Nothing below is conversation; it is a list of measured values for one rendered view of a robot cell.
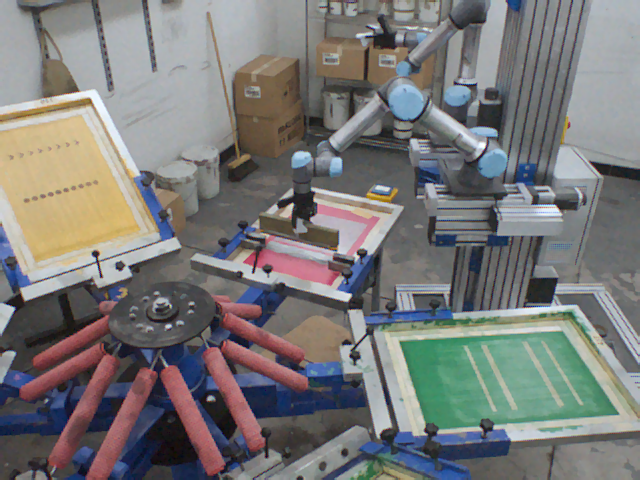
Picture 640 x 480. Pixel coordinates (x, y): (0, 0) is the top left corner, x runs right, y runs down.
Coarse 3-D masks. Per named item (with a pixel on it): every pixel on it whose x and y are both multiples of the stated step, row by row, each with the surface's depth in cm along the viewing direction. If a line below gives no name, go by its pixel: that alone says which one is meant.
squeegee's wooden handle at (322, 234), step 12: (264, 216) 253; (276, 216) 252; (264, 228) 256; (276, 228) 254; (288, 228) 251; (312, 228) 245; (324, 228) 244; (312, 240) 248; (324, 240) 246; (336, 240) 243
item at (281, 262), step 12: (288, 216) 290; (312, 216) 290; (324, 216) 290; (276, 240) 271; (288, 240) 271; (252, 252) 263; (264, 252) 263; (276, 252) 263; (252, 264) 255; (264, 264) 255; (276, 264) 255; (288, 264) 255
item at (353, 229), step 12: (336, 216) 290; (348, 216) 290; (360, 216) 290; (372, 216) 290; (336, 228) 280; (348, 228) 280; (360, 228) 280; (348, 240) 271; (360, 240) 271; (324, 252) 263; (348, 252) 263; (300, 264) 255; (312, 264) 255; (300, 276) 248; (312, 276) 248; (324, 276) 248; (336, 276) 248
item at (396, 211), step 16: (288, 192) 303; (320, 192) 303; (336, 192) 303; (272, 208) 289; (368, 208) 295; (384, 208) 292; (400, 208) 289; (256, 224) 276; (384, 224) 276; (384, 240) 269
